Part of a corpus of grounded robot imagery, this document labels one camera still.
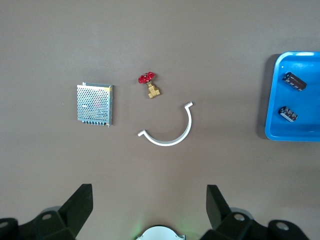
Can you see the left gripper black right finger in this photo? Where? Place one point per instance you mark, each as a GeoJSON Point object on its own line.
{"type": "Point", "coordinates": [235, 226]}

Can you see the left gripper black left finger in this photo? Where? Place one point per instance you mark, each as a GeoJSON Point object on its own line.
{"type": "Point", "coordinates": [65, 222]}

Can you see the short black electrolytic capacitor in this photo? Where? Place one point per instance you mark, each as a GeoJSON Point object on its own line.
{"type": "Point", "coordinates": [288, 114]}

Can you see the long black electrolytic capacitor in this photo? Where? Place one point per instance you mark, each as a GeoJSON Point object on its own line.
{"type": "Point", "coordinates": [295, 82]}

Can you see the blue plastic tray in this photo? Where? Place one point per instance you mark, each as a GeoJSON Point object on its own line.
{"type": "Point", "coordinates": [277, 100]}

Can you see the white curved pipe clamp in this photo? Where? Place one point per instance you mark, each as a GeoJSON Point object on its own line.
{"type": "Point", "coordinates": [163, 143]}

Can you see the metal mesh power supply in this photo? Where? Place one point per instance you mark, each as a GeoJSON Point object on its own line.
{"type": "Point", "coordinates": [93, 105]}

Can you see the brown table mat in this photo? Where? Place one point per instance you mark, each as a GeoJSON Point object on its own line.
{"type": "Point", "coordinates": [160, 50]}

